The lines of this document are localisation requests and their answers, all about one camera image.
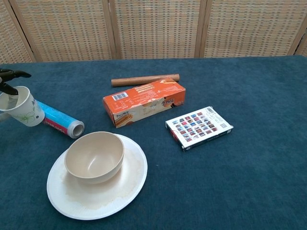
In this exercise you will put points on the woven bamboo folding screen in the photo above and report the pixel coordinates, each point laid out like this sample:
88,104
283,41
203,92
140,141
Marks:
156,28

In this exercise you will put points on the flower print paper cup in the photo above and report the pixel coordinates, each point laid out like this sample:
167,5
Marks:
28,112

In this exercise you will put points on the orange snack box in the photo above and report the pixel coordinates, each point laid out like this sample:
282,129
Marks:
144,100

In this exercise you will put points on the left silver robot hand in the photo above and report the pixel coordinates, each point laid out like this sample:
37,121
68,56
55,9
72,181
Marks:
14,73

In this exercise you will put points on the beige plastic bowl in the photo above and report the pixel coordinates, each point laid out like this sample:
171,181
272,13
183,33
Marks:
93,158

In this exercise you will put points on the brown wooden rolling pin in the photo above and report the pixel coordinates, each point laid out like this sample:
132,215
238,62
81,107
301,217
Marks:
134,81

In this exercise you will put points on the teal tablecloth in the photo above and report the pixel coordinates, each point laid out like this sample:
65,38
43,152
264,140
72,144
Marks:
227,179

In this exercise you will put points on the white paper plate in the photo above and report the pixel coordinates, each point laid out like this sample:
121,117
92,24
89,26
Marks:
129,172

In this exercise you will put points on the white picture card box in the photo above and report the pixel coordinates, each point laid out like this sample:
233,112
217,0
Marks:
199,127

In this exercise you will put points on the blue cling film roll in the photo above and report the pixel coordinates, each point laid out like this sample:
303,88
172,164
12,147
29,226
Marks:
60,119

